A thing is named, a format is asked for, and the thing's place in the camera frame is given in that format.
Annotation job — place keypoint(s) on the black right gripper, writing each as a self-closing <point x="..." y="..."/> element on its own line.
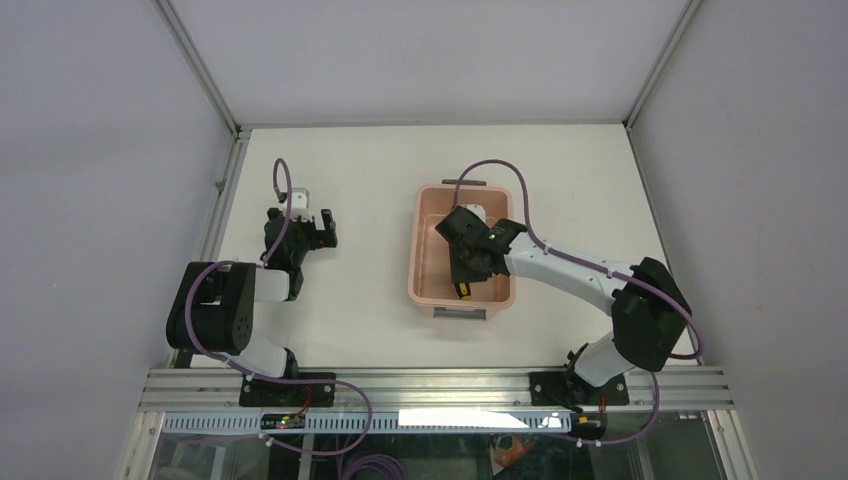
<point x="458" y="274"/>

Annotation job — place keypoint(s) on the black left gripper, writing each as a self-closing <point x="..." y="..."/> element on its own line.
<point x="319" y="238"/>

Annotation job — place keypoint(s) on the black yellow screwdriver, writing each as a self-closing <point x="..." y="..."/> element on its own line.
<point x="463" y="291"/>

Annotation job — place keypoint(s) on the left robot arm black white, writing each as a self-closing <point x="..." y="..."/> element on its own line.
<point x="213" y="310"/>

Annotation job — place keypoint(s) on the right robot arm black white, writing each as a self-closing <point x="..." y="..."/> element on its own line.
<point x="647" y="310"/>

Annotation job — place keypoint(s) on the pink plastic bin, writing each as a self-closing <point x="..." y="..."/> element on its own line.
<point x="429" y="280"/>

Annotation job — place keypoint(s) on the orange object under table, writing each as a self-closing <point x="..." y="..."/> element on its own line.
<point x="507" y="449"/>

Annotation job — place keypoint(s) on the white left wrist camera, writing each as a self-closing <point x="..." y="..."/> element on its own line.
<point x="298" y="205"/>

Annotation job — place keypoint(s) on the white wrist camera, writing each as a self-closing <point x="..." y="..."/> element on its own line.
<point x="478" y="210"/>
<point x="298" y="205"/>

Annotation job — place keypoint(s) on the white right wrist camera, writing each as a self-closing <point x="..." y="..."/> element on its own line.
<point x="478" y="210"/>

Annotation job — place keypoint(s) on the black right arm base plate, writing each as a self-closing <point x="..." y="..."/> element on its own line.
<point x="566" y="389"/>

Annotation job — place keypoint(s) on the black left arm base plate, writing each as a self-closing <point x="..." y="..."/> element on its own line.
<point x="288" y="391"/>

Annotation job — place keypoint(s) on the aluminium front rail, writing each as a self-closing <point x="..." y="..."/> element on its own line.
<point x="678" y="388"/>

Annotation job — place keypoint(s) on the white slotted cable duct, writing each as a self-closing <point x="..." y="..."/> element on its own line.
<point x="403" y="421"/>

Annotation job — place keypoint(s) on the aluminium left frame post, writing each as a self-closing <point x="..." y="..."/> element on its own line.
<point x="195" y="62"/>

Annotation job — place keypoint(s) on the aluminium frame post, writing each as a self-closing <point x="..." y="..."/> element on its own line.
<point x="679" y="29"/>
<point x="195" y="62"/>

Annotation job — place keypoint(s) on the aluminium right frame post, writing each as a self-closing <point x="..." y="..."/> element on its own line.
<point x="679" y="29"/>

